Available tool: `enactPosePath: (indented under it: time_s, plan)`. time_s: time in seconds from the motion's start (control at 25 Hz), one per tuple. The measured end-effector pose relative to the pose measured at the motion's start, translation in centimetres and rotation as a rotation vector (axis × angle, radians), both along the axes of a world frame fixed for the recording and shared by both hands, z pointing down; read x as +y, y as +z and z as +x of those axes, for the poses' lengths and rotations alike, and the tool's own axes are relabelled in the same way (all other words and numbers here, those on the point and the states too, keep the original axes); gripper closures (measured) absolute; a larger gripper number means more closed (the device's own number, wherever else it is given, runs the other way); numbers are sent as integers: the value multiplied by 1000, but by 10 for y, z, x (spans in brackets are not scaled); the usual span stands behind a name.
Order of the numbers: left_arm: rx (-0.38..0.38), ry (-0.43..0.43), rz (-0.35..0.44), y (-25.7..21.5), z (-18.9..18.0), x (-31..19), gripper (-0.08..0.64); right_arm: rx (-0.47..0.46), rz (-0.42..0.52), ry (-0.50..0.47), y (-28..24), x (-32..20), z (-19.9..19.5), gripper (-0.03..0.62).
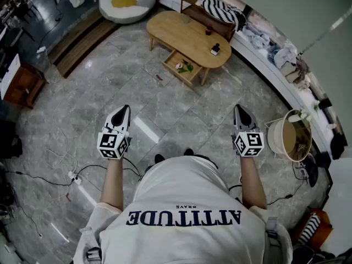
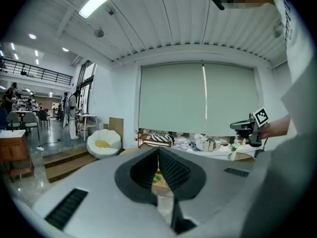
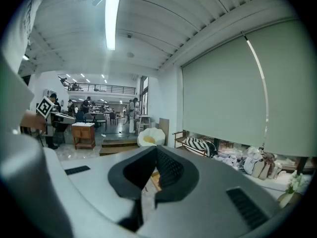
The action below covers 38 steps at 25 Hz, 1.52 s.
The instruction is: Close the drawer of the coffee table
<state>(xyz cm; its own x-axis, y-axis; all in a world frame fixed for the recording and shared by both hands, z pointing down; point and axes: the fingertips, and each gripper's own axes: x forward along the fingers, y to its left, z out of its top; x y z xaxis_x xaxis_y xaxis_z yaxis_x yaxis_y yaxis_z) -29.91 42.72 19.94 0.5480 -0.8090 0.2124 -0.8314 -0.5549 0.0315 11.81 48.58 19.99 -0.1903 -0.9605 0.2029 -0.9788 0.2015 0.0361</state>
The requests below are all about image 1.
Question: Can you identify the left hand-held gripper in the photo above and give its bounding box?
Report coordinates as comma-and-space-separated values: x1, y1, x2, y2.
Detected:
96, 104, 133, 161

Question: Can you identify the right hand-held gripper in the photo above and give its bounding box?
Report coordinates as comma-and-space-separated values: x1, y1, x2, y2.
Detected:
232, 104, 265, 158

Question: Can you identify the wooden drawer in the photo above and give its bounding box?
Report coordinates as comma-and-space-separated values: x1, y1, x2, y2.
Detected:
162, 49, 204, 89

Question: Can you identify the person's left forearm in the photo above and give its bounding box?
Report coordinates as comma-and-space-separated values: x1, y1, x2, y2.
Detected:
99, 157, 125, 211

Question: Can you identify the person's right forearm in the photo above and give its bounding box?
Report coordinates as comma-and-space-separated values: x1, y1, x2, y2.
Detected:
239, 155, 268, 210

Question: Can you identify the wooden coffee table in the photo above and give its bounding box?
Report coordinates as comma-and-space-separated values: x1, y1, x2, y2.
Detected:
146, 10, 233, 87

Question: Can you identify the white round side table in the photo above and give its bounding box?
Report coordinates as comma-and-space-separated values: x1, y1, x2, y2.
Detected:
265, 109, 314, 163

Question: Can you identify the white vase with flowers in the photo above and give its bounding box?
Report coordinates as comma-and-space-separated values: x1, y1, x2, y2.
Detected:
288, 109, 313, 123

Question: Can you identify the white power strip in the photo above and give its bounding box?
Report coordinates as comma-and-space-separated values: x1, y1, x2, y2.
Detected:
68, 170, 83, 186

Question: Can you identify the pile of pale clothes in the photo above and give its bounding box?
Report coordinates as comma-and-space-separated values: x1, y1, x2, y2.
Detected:
243, 23, 313, 91

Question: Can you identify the pink flower with green leaves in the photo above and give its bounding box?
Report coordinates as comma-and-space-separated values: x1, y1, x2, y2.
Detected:
175, 59, 195, 74

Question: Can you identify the black slipper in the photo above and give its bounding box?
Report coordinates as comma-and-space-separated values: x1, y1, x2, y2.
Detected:
298, 152, 319, 188

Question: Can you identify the person's white shirt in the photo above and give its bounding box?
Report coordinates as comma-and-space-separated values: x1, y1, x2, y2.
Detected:
73, 155, 294, 264

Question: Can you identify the black cloth bag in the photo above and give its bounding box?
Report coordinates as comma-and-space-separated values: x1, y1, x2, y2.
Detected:
329, 133, 347, 161

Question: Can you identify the brown wooden cabinet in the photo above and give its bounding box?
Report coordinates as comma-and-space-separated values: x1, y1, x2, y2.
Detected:
0, 54, 47, 109

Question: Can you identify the white yellow bean bag chair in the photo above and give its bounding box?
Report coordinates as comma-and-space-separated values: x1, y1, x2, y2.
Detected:
98, 0, 157, 25

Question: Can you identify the wooden shelf rack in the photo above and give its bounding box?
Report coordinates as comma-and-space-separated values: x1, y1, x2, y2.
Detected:
180, 0, 237, 42

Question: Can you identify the black white striped blanket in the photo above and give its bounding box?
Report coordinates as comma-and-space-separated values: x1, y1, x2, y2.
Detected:
200, 0, 248, 32

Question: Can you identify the striped black white cloth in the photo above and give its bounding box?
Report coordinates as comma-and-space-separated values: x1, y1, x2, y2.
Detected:
296, 212, 321, 246

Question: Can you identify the orange box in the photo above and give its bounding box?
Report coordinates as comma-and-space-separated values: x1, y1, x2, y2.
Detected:
291, 208, 333, 251

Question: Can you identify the white floor cable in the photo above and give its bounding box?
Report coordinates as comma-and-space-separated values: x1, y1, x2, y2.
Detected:
41, 73, 80, 175

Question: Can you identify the black floor cable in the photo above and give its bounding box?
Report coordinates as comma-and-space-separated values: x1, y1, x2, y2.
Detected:
5, 157, 142, 186
266, 161, 306, 206

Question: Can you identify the grey shoulder strap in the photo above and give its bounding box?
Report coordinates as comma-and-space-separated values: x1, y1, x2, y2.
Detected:
264, 217, 278, 264
79, 226, 102, 262

